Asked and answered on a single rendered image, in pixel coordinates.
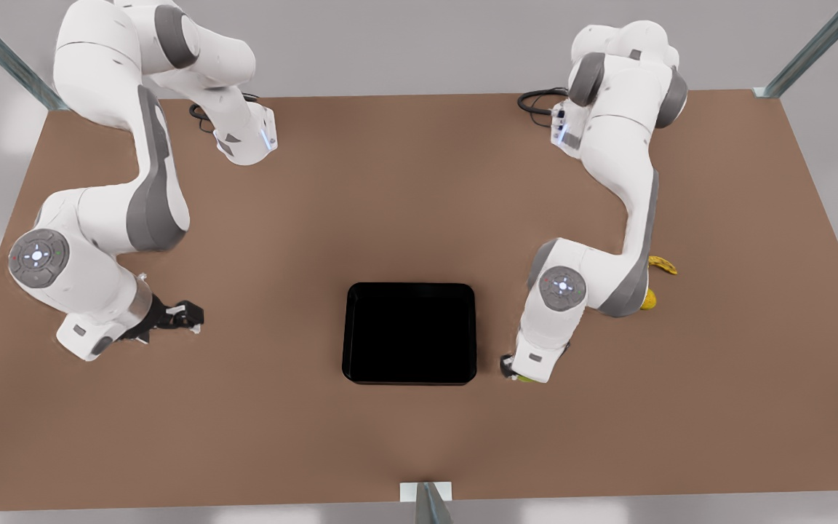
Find black square tray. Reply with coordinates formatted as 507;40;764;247
342;282;478;386

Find silver frame post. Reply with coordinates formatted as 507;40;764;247
399;481;453;524
0;0;69;111
753;0;838;100

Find black cable loop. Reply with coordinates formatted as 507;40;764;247
517;87;570;128
188;92;261;134

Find yellow banana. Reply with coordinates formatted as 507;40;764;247
640;255;679;311

